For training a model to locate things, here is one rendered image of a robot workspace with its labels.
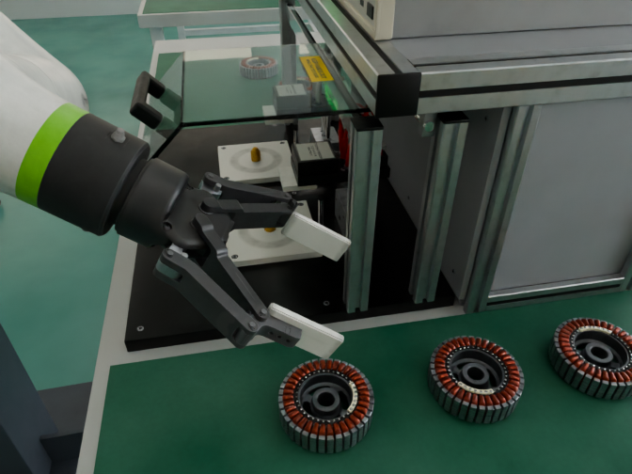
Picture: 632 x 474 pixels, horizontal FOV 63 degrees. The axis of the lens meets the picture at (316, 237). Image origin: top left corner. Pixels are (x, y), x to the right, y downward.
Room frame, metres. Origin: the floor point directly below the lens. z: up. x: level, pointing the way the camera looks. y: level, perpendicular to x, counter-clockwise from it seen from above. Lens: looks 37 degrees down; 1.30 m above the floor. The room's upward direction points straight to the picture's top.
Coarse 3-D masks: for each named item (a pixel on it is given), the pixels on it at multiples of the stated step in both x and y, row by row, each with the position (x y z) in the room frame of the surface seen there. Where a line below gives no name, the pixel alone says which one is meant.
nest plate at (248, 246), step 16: (304, 208) 0.76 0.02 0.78; (240, 240) 0.66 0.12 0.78; (256, 240) 0.66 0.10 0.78; (272, 240) 0.66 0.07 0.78; (288, 240) 0.66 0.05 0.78; (240, 256) 0.62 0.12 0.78; (256, 256) 0.62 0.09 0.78; (272, 256) 0.62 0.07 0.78; (288, 256) 0.63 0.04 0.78; (304, 256) 0.63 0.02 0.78; (320, 256) 0.64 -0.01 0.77
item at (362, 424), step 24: (312, 360) 0.42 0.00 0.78; (336, 360) 0.42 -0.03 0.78; (288, 384) 0.38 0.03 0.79; (312, 384) 0.39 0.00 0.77; (336, 384) 0.39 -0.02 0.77; (360, 384) 0.38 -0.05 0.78; (288, 408) 0.35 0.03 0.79; (312, 408) 0.36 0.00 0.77; (336, 408) 0.35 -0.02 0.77; (360, 408) 0.35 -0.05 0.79; (288, 432) 0.33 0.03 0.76; (312, 432) 0.32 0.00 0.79; (336, 432) 0.32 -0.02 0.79; (360, 432) 0.33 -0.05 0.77
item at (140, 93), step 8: (144, 72) 0.65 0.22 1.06; (136, 80) 0.65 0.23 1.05; (144, 80) 0.63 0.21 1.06; (152, 80) 0.65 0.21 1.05; (136, 88) 0.61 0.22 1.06; (144, 88) 0.60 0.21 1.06; (152, 88) 0.65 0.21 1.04; (160, 88) 0.65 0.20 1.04; (136, 96) 0.58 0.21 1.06; (144, 96) 0.58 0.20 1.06; (160, 96) 0.65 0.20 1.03; (136, 104) 0.56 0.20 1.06; (144, 104) 0.56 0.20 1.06; (136, 112) 0.55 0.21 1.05; (144, 112) 0.56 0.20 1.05; (152, 112) 0.56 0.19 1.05; (144, 120) 0.56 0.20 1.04; (152, 120) 0.56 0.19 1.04; (160, 120) 0.56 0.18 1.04; (152, 128) 0.56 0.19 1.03
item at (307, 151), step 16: (304, 144) 0.73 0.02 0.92; (320, 144) 0.73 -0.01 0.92; (304, 160) 0.68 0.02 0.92; (320, 160) 0.68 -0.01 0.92; (336, 160) 0.68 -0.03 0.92; (288, 176) 0.70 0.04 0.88; (304, 176) 0.67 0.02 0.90; (320, 176) 0.68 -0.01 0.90; (336, 176) 0.68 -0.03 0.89; (384, 176) 0.70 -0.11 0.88
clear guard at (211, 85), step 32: (192, 64) 0.68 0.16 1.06; (224, 64) 0.68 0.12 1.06; (256, 64) 0.68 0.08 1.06; (288, 64) 0.68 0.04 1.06; (192, 96) 0.57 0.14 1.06; (224, 96) 0.57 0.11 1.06; (256, 96) 0.57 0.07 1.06; (288, 96) 0.57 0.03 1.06; (320, 96) 0.57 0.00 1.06; (352, 96) 0.57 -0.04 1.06; (160, 128) 0.55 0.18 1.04
